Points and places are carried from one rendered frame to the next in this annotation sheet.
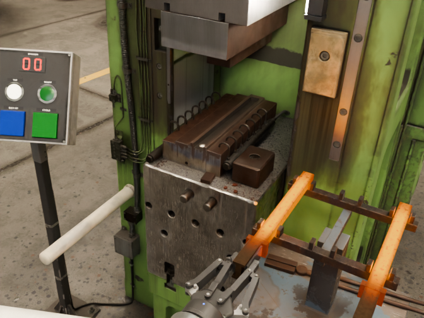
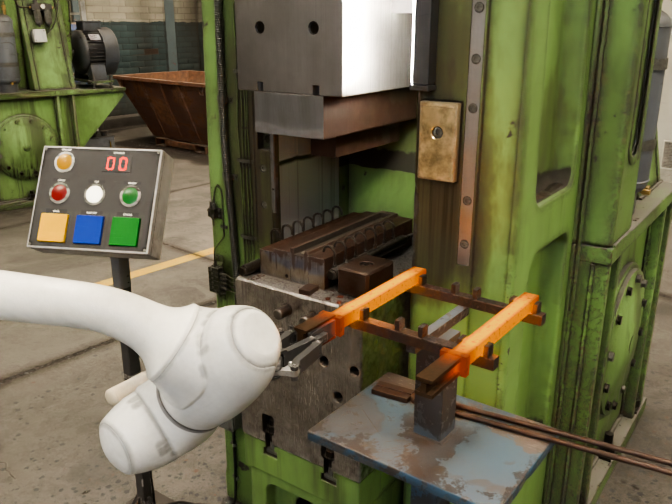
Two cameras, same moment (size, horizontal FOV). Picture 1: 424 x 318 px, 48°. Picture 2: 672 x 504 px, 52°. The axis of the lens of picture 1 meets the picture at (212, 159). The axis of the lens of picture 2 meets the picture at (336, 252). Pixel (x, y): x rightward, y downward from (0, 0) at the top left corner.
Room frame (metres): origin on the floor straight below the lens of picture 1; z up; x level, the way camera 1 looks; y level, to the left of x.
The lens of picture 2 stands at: (-0.33, -0.26, 1.52)
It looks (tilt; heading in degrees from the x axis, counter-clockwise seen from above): 19 degrees down; 8
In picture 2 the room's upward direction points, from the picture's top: straight up
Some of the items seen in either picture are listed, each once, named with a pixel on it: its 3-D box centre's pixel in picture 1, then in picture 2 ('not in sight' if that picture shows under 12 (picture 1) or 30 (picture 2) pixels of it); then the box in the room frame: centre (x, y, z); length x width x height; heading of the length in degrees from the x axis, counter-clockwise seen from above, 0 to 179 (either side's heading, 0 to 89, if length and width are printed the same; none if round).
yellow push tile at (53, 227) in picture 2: not in sight; (53, 228); (1.28, 0.70, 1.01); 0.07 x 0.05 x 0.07; 88
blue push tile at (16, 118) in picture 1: (12, 123); (89, 230); (1.27, 0.60, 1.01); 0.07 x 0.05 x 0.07; 88
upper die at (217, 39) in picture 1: (229, 17); (340, 105); (1.40, -0.03, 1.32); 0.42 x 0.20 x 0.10; 153
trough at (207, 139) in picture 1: (231, 120); (348, 231); (1.39, -0.06, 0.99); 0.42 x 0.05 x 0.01; 153
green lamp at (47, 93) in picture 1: (47, 93); (130, 196); (1.32, 0.50, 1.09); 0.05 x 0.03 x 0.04; 63
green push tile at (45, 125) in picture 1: (45, 125); (125, 232); (1.27, 0.50, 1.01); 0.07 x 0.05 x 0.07; 88
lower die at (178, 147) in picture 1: (223, 127); (340, 243); (1.40, -0.03, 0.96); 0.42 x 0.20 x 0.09; 153
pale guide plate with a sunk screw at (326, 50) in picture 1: (323, 62); (438, 141); (1.19, -0.28, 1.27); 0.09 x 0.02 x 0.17; 63
